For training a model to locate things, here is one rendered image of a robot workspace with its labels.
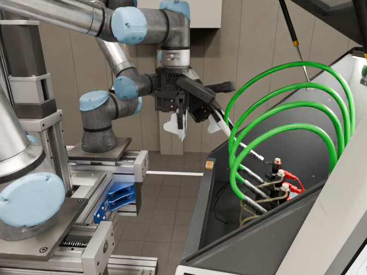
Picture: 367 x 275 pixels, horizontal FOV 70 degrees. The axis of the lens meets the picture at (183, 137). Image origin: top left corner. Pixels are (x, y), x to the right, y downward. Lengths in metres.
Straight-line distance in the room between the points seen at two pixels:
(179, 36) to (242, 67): 2.64
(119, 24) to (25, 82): 0.40
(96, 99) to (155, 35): 0.52
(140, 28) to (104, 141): 0.63
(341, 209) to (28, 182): 0.53
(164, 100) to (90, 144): 0.51
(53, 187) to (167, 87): 0.37
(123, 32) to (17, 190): 0.37
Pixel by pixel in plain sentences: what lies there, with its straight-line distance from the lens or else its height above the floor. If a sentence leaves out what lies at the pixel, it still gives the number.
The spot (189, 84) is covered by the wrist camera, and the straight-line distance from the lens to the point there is 0.69.
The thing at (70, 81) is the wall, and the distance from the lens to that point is 3.71.
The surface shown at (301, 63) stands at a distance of 0.84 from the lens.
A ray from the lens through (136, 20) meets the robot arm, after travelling 0.61.
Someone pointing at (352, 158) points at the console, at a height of 1.31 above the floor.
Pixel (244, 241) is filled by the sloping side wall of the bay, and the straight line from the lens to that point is 0.63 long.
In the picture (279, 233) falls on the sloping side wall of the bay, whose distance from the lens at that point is 0.62.
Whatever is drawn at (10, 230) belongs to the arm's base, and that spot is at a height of 1.07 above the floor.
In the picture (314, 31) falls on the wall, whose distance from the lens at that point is 3.46.
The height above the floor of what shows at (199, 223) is 0.95.
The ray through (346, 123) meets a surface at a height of 1.28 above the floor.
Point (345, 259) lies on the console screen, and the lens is 0.46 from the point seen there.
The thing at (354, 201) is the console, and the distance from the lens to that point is 0.47.
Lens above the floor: 1.50
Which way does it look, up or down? 22 degrees down
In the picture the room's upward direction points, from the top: straight up
